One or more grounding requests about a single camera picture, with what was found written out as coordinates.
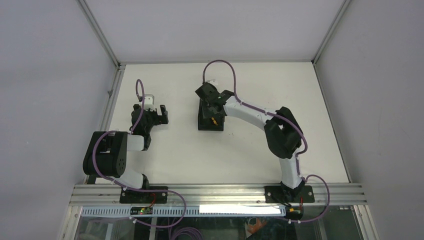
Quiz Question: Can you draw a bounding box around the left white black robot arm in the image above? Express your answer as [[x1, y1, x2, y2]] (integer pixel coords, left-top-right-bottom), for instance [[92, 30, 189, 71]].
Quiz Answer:
[[82, 104, 169, 203]]

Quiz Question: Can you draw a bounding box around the black plastic bin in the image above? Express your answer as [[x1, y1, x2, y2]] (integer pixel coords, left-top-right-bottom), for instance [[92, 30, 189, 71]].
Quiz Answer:
[[197, 100, 225, 132]]

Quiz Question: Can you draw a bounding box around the yellow black screwdriver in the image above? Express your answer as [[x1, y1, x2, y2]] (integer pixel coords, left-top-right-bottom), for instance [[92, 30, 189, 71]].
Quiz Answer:
[[211, 117, 219, 126]]

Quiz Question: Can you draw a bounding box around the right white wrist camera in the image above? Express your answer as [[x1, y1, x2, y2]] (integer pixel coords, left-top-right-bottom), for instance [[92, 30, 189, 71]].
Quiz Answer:
[[205, 79, 217, 85]]

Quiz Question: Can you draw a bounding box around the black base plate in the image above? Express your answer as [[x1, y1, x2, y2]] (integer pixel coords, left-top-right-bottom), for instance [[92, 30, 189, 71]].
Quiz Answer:
[[119, 186, 168, 205], [264, 185, 315, 204]]

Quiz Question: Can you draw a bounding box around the aluminium frame rail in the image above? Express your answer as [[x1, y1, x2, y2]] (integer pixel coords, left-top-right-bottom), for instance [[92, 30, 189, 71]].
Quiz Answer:
[[69, 183, 368, 207]]

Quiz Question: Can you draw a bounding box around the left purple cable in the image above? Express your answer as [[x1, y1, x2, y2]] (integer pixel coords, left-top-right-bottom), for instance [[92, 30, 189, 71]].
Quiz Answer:
[[92, 79, 187, 229]]

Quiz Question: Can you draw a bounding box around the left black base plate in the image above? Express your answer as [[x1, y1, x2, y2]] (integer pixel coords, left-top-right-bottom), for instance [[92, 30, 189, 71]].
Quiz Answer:
[[119, 186, 168, 205]]

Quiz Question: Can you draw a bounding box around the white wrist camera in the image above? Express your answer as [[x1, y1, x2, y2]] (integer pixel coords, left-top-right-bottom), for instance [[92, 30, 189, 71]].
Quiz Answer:
[[142, 94, 157, 112], [205, 79, 217, 85]]

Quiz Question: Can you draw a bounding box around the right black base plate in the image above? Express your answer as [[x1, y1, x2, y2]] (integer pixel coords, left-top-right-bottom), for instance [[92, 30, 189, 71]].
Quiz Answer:
[[264, 185, 315, 204]]

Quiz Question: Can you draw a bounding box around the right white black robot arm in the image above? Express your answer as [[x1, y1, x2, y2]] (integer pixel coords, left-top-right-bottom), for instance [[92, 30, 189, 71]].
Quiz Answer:
[[195, 82, 305, 203]]

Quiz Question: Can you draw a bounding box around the purple cable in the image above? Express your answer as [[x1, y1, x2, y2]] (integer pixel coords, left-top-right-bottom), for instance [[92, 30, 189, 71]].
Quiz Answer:
[[202, 59, 331, 223], [92, 79, 187, 229]]

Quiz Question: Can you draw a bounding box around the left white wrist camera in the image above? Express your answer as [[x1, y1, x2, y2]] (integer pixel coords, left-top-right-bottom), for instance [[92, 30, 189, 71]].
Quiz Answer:
[[142, 94, 157, 112]]

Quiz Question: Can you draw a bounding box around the white slotted cable duct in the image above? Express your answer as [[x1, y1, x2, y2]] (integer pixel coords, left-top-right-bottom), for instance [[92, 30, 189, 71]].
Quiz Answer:
[[81, 204, 286, 218]]

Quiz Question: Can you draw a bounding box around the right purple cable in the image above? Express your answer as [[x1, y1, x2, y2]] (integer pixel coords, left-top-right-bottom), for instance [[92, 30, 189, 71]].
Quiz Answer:
[[202, 59, 331, 223]]

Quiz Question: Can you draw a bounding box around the orange object under table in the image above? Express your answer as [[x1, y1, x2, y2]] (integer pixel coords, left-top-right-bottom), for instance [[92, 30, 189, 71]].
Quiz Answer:
[[245, 217, 267, 234]]

